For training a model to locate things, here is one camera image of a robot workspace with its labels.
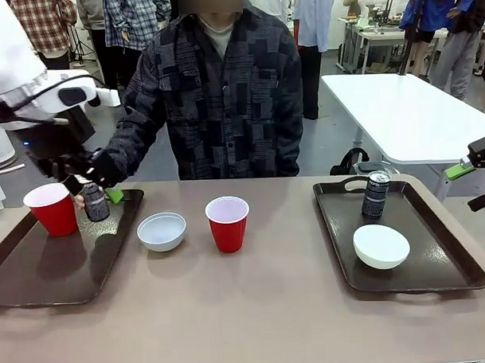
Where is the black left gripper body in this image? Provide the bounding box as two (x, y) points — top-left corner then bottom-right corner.
(24, 108), (99, 190)

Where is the black drink can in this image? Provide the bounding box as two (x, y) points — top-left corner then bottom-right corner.
(359, 169), (393, 221)
(81, 181), (111, 223)

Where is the red plastic party cup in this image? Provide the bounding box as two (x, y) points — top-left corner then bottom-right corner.
(204, 196), (252, 256)
(22, 181), (80, 240)

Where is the white bowl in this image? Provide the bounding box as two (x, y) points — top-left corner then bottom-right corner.
(352, 223), (412, 271)

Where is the person's right forearm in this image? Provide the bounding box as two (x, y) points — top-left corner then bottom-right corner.
(87, 106), (170, 189)

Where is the pale grey bowl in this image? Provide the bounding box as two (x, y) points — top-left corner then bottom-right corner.
(136, 211), (188, 253)

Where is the brown plastic serving tray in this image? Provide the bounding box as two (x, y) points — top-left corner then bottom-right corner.
(311, 171), (485, 299)
(0, 188), (149, 309)

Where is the white folding table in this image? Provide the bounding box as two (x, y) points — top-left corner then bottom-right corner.
(320, 69), (485, 205)

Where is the bystander in grey trousers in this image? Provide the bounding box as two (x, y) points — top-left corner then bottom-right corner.
(427, 0), (485, 100)

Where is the bystander in black trousers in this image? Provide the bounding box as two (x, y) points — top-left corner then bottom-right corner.
(76, 0), (119, 92)

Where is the black tripod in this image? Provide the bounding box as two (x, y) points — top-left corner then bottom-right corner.
(68, 25), (100, 65)

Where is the bystander in red plaid shirt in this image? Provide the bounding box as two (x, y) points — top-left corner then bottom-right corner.
(8, 0), (80, 73)

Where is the black wheeled chair base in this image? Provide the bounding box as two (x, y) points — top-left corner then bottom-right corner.
(328, 146), (395, 178)

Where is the person in patchwork shirt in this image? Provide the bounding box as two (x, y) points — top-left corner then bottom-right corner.
(118, 0), (307, 183)

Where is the bystander in blue jacket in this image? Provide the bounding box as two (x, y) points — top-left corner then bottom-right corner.
(397, 0), (479, 80)

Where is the white background desk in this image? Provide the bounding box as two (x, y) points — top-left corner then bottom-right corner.
(338, 14), (451, 76)

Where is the bystander in blue plaid shirt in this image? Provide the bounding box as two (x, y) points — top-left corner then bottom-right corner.
(102, 0), (174, 54)

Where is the bystander in light blue shirt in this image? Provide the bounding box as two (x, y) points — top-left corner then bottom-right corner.
(291, 0), (341, 122)

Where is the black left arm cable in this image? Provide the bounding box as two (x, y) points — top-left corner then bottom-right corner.
(0, 72), (108, 130)

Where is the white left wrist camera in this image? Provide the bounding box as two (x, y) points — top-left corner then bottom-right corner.
(94, 87), (122, 109)

